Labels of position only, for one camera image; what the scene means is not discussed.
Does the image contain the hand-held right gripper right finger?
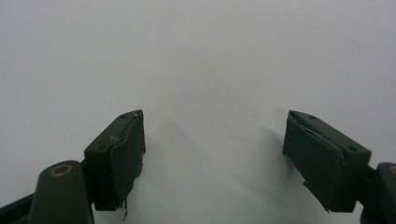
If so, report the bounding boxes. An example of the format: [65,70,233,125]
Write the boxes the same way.
[282,109,373,214]

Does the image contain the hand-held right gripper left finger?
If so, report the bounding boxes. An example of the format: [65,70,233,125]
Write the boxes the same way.
[83,108,147,219]

